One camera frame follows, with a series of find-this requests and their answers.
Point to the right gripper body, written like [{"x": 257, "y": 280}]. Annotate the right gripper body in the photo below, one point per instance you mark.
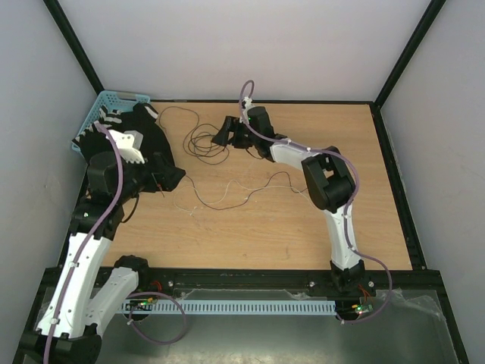
[{"x": 244, "y": 137}]

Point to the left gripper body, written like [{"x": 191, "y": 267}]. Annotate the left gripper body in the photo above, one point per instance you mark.
[{"x": 143, "y": 179}]

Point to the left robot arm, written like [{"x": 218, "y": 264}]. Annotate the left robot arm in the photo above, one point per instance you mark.
[{"x": 75, "y": 319}]

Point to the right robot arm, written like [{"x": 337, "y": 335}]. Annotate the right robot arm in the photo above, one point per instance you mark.
[{"x": 328, "y": 180}]

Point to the black white striped cloth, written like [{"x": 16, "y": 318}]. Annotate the black white striped cloth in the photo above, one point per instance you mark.
[{"x": 142, "y": 117}]

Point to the light blue plastic basket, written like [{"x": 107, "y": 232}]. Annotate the light blue plastic basket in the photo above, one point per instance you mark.
[{"x": 112, "y": 100}]

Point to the left circuit board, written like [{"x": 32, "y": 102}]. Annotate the left circuit board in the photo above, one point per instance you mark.
[{"x": 140, "y": 305}]

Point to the circuit board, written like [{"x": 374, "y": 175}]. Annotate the circuit board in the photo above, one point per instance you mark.
[
  {"x": 362, "y": 308},
  {"x": 140, "y": 305}
]

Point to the right circuit board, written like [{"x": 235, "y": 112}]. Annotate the right circuit board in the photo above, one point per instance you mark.
[{"x": 362, "y": 308}]

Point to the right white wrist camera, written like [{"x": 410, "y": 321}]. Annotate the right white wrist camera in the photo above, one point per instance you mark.
[{"x": 246, "y": 103}]

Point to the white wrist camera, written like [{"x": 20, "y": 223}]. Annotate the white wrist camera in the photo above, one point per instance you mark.
[
  {"x": 246, "y": 103},
  {"x": 129, "y": 144}
]

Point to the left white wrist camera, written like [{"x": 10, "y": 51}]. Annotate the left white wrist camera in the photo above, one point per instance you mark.
[{"x": 129, "y": 144}]

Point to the light blue slotted cable duct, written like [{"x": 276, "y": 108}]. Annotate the light blue slotted cable duct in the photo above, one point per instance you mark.
[{"x": 239, "y": 307}]

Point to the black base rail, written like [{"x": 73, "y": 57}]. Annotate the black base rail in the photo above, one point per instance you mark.
[{"x": 312, "y": 282}]

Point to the left black frame post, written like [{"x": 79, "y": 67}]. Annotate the left black frame post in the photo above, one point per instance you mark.
[{"x": 60, "y": 18}]

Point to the black frame post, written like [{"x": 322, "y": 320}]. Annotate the black frame post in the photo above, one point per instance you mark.
[
  {"x": 60, "y": 18},
  {"x": 420, "y": 31}
]

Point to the right black frame post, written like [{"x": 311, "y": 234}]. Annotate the right black frame post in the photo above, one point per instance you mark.
[{"x": 420, "y": 31}]

